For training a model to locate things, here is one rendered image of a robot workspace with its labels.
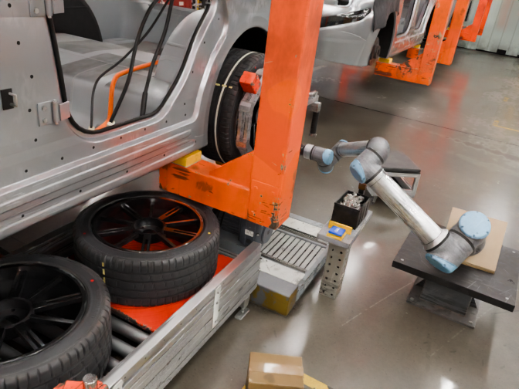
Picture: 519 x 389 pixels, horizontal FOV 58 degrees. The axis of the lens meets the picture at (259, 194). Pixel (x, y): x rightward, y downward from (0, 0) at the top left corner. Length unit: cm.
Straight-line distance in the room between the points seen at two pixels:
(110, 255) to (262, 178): 72
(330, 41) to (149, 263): 358
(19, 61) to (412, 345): 211
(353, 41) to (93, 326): 407
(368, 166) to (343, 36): 281
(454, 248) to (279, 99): 115
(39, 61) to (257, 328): 155
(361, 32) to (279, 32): 322
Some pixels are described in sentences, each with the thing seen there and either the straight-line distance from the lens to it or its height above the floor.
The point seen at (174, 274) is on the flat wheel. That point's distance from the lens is 201.
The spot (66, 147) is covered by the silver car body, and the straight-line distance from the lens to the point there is 177.
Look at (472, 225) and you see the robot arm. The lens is 254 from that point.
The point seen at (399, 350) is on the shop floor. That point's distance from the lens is 253.
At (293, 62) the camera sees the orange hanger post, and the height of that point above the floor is 129.
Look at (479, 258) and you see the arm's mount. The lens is 279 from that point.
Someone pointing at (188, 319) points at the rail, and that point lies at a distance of 192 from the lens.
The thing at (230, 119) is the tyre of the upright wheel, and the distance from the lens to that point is 246.
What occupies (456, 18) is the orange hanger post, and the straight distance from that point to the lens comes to 794.
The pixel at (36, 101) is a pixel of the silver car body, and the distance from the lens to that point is 165.
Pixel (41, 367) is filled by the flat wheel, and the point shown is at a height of 50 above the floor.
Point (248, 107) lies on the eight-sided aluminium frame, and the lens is 243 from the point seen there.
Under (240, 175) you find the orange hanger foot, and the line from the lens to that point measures 220.
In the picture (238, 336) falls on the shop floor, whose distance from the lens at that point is 238.
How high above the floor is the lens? 164
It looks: 26 degrees down
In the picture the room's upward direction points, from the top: 7 degrees clockwise
